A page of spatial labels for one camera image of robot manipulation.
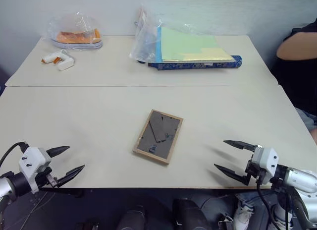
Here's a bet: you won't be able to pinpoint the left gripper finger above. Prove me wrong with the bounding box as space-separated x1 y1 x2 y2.
57 165 86 187
46 146 71 159

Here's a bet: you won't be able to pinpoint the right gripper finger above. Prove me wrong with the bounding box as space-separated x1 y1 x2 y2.
223 140 259 153
213 163 251 186

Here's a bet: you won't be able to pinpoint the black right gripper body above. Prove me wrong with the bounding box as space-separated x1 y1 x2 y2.
244 160 264 186

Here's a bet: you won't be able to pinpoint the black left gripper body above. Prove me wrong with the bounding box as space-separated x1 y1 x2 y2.
36 167 60 189

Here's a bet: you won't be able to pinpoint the white sneaker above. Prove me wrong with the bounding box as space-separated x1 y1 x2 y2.
233 202 256 230

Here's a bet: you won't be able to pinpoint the dark rounded shape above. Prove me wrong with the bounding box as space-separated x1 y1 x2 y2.
115 204 147 230
171 197 207 230

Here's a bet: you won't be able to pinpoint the white hot glue gun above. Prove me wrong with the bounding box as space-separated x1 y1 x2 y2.
41 49 75 72

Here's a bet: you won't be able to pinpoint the person in black shirt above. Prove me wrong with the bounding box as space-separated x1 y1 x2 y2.
270 21 317 141

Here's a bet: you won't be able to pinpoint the yellow paper sheets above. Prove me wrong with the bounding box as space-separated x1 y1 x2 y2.
182 47 236 63

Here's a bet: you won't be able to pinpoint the orange item in bag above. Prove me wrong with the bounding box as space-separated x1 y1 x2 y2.
56 28 102 44

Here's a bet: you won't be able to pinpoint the green paper sheets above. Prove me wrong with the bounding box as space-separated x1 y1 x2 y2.
160 26 218 63

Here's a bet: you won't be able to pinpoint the clear bag with orange item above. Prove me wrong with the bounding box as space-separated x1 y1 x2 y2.
46 11 104 52

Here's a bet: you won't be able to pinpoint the large clear plastic bag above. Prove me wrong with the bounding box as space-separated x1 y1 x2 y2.
129 6 217 65

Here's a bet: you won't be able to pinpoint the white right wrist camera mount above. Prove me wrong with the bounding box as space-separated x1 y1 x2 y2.
245 145 280 185

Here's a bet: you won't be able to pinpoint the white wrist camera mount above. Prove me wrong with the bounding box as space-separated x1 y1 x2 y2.
18 147 53 191
245 145 280 185

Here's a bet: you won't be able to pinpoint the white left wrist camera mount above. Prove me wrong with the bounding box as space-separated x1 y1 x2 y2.
18 147 53 191

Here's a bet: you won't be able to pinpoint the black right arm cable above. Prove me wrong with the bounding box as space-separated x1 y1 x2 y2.
256 179 282 230

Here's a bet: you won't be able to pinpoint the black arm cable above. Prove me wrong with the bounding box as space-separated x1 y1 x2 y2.
0 141 30 168
256 179 282 230

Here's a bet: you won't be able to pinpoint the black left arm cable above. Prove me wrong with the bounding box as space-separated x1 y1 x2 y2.
0 141 30 168

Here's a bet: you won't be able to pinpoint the wooden picture frame face down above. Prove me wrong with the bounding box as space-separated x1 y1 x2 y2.
132 109 184 166

